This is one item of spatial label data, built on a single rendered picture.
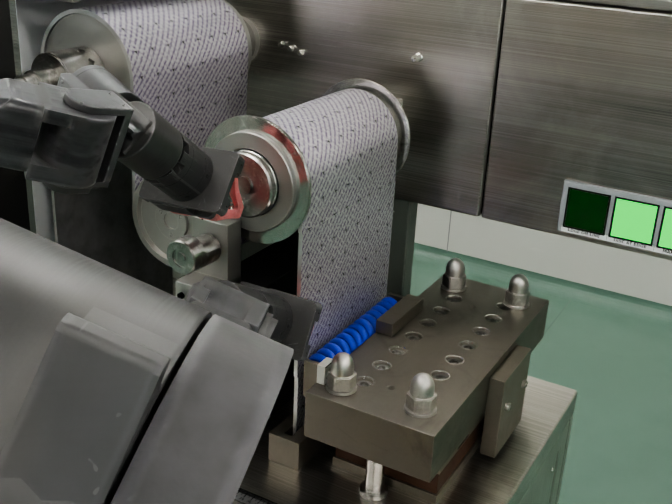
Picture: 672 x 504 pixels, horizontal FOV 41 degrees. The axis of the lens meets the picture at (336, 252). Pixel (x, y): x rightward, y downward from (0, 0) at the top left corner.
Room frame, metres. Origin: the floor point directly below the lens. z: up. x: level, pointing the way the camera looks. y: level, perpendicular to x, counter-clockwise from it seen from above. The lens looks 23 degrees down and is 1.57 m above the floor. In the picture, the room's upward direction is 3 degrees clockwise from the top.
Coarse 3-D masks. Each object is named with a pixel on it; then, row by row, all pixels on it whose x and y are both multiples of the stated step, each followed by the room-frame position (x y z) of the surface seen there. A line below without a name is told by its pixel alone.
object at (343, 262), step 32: (384, 192) 1.10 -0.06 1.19; (320, 224) 0.96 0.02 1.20; (352, 224) 1.03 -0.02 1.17; (384, 224) 1.11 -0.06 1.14; (320, 256) 0.96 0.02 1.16; (352, 256) 1.03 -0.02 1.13; (384, 256) 1.12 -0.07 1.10; (320, 288) 0.97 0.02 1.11; (352, 288) 1.04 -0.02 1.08; (384, 288) 1.12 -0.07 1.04; (320, 320) 0.97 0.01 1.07; (352, 320) 1.04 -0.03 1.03
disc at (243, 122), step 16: (224, 128) 0.97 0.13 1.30; (240, 128) 0.96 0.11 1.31; (256, 128) 0.95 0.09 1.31; (272, 128) 0.94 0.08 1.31; (208, 144) 0.98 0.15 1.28; (288, 144) 0.93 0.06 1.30; (304, 160) 0.92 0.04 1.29; (304, 176) 0.92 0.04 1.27; (304, 192) 0.92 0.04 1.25; (304, 208) 0.92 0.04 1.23; (288, 224) 0.93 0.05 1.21; (256, 240) 0.95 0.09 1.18; (272, 240) 0.94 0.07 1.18
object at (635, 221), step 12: (624, 204) 1.07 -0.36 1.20; (636, 204) 1.06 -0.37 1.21; (624, 216) 1.07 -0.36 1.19; (636, 216) 1.06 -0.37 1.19; (648, 216) 1.05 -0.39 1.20; (612, 228) 1.07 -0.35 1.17; (624, 228) 1.06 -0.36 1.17; (636, 228) 1.06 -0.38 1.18; (648, 228) 1.05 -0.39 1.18; (636, 240) 1.06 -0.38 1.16; (648, 240) 1.05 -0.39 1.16
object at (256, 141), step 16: (224, 144) 0.96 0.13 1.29; (240, 144) 0.95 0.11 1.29; (256, 144) 0.94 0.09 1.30; (272, 144) 0.93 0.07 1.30; (272, 160) 0.93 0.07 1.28; (288, 160) 0.93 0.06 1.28; (288, 176) 0.92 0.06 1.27; (288, 192) 0.92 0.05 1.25; (272, 208) 0.93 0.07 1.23; (288, 208) 0.92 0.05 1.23; (256, 224) 0.94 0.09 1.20; (272, 224) 0.93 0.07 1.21
